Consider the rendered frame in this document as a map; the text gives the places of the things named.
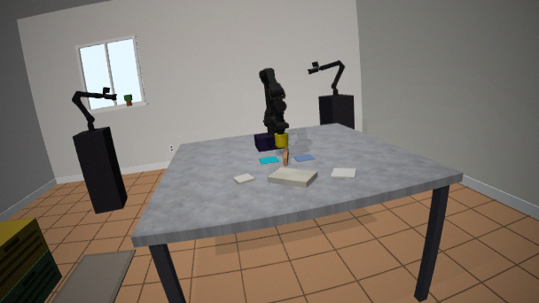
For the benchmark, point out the beige flat block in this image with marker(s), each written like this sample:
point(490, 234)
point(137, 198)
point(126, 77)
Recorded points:
point(292, 177)

